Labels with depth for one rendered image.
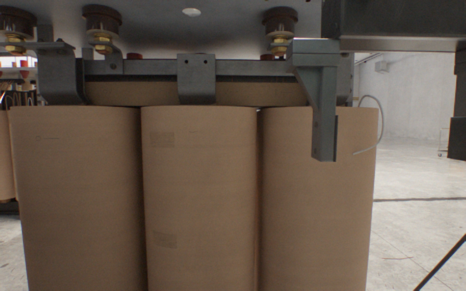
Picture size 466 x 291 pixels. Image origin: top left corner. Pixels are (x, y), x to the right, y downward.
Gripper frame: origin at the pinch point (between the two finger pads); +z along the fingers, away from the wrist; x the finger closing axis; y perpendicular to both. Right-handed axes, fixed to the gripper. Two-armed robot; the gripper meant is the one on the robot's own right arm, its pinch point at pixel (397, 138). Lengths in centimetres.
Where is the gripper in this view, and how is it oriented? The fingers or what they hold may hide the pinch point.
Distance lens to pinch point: 25.6
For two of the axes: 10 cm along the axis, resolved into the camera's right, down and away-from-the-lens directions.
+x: 10.0, 0.1, -0.2
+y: -0.2, 1.0, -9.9
